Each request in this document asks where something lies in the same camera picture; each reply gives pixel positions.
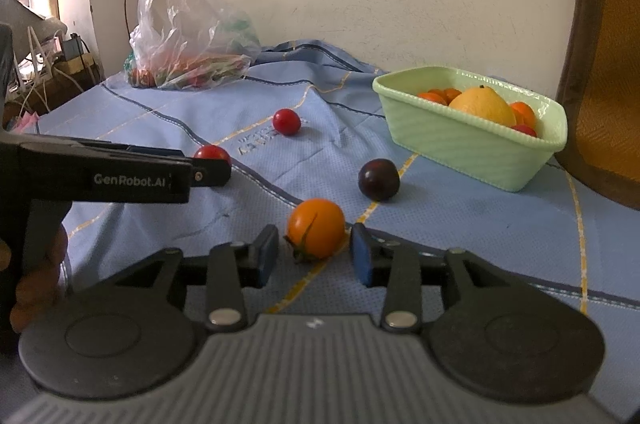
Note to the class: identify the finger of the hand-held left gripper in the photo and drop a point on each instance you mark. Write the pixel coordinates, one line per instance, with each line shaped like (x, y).
(212, 173)

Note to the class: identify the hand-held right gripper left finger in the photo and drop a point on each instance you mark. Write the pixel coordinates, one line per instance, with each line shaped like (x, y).
(267, 254)

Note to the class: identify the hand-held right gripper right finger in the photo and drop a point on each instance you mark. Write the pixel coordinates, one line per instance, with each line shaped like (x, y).
(361, 254)

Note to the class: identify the red tomato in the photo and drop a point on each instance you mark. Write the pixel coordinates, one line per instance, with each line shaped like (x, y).
(525, 131)
(212, 152)
(286, 122)

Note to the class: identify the round orange tomato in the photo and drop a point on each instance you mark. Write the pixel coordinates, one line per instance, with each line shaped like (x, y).
(316, 226)

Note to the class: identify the dark purple tomato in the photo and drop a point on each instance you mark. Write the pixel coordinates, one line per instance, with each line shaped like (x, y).
(378, 178)

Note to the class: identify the light green plastic basket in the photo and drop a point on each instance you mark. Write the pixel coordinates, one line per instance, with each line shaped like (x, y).
(450, 149)

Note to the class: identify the tangerine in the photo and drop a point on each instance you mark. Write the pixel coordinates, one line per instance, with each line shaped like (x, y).
(454, 94)
(524, 113)
(431, 96)

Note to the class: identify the person's left hand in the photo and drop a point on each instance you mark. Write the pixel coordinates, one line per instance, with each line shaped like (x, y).
(42, 289)

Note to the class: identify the pink packet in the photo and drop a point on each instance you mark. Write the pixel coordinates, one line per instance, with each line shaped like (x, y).
(27, 122)

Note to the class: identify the blue striped bedsheet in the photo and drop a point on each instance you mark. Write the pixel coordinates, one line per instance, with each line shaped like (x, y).
(200, 104)

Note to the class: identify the net-wrapped orange fruit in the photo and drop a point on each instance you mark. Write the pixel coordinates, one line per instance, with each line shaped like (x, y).
(142, 77)

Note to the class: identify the small dark charger box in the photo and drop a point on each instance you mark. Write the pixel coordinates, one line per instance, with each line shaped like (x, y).
(72, 46)

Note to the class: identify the clear plastic bag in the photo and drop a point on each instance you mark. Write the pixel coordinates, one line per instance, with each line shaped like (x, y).
(185, 29)

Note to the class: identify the large yellow citrus fruit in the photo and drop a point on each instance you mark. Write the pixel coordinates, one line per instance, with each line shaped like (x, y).
(482, 106)

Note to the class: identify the brown woven seat mat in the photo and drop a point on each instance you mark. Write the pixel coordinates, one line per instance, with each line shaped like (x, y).
(605, 79)

